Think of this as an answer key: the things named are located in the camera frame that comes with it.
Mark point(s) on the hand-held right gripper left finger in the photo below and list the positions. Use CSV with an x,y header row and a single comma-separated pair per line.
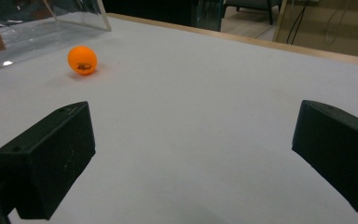
x,y
48,161

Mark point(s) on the orange table tennis ball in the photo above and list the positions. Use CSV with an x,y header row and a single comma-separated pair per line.
x,y
82,60

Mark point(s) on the clear plastic box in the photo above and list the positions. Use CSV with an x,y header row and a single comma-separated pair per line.
x,y
28,28

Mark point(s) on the dark glass cabinet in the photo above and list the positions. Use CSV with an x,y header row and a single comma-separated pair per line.
x,y
180,12

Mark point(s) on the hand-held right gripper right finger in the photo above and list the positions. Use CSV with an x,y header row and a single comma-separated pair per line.
x,y
338,149

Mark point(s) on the dark chair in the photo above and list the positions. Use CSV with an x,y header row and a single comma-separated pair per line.
x,y
254,5

